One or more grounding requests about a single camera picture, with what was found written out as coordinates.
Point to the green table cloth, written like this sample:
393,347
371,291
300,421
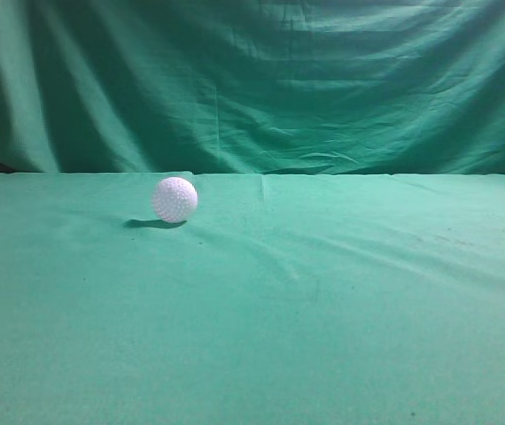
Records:
286,299

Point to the green backdrop cloth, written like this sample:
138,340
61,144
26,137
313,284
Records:
261,87

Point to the white dimpled golf ball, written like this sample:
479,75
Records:
174,199

